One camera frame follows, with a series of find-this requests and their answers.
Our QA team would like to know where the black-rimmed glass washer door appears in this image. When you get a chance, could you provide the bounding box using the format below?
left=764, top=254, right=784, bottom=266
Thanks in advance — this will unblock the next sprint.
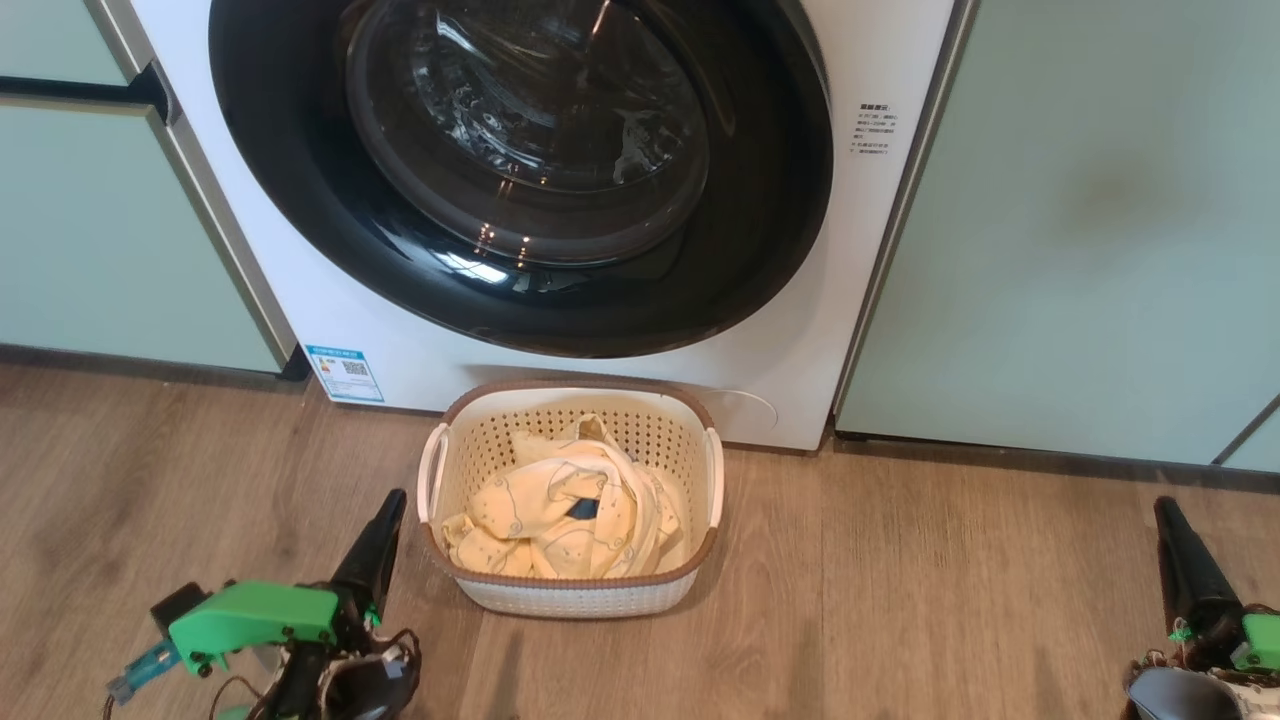
left=208, top=0, right=834, bottom=359

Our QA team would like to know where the blue energy label sticker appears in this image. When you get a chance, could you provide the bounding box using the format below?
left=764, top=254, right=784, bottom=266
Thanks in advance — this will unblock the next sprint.
left=304, top=345, right=385, bottom=404

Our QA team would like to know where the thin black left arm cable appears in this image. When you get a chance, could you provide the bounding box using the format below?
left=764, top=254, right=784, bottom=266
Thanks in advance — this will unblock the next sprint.
left=340, top=625, right=423, bottom=701

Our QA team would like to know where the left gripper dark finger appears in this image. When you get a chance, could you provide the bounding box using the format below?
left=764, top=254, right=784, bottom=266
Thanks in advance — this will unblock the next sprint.
left=330, top=488, right=408, bottom=626

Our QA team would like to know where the printed text instruction sticker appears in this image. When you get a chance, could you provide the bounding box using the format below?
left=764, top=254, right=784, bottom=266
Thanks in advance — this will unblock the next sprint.
left=852, top=102, right=899, bottom=159

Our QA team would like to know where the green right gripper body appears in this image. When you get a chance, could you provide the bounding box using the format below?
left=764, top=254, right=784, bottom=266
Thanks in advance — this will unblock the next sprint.
left=1232, top=612, right=1280, bottom=673

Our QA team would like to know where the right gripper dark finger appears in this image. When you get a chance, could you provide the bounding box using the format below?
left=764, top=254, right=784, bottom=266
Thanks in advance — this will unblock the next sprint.
left=1153, top=496, right=1244, bottom=636

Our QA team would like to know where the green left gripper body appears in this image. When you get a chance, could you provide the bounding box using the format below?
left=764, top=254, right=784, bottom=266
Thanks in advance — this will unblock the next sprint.
left=168, top=580, right=346, bottom=681

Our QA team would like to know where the pale yellow baby garment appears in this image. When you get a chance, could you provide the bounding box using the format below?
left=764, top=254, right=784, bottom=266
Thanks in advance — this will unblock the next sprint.
left=440, top=413, right=691, bottom=581

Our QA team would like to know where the pale green cabinet door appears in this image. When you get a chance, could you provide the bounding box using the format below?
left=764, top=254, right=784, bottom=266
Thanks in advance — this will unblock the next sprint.
left=835, top=0, right=1280, bottom=466
left=0, top=0, right=131, bottom=86
left=0, top=100, right=286, bottom=373

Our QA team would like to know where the cream perforated laundry basket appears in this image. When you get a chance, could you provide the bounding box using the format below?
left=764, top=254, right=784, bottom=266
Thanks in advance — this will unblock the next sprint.
left=417, top=378, right=724, bottom=619

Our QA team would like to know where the white front-load washing machine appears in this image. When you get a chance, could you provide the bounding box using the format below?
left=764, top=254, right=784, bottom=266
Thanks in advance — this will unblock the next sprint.
left=130, top=0, right=976, bottom=453

